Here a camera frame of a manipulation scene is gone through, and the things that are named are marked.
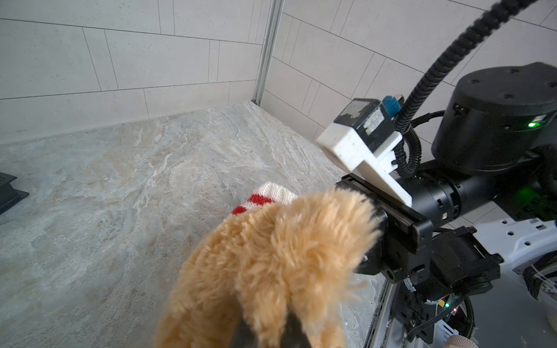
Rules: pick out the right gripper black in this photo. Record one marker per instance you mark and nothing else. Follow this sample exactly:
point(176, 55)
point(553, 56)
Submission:
point(451, 263)

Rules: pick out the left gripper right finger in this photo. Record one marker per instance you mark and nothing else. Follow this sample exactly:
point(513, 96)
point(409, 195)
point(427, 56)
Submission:
point(293, 335)

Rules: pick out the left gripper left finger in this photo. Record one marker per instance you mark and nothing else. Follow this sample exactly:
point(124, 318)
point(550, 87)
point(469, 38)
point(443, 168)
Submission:
point(243, 337)

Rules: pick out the brown teddy bear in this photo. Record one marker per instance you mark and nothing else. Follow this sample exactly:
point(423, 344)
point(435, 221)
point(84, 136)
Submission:
point(266, 263)

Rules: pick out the red white striped sweater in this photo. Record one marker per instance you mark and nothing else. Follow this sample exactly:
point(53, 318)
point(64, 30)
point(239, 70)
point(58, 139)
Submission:
point(266, 194)

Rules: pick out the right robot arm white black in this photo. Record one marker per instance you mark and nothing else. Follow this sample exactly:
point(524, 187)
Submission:
point(501, 123)

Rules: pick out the right green circuit board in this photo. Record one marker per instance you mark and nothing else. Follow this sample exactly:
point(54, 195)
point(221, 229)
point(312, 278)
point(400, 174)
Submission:
point(453, 302)

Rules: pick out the beige cylindrical handle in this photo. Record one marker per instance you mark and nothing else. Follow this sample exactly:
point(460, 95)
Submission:
point(457, 341)

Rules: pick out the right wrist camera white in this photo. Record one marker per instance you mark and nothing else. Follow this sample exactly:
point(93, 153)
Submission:
point(363, 138)

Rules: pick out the right aluminium corner post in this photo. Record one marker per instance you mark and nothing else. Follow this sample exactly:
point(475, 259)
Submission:
point(271, 32)

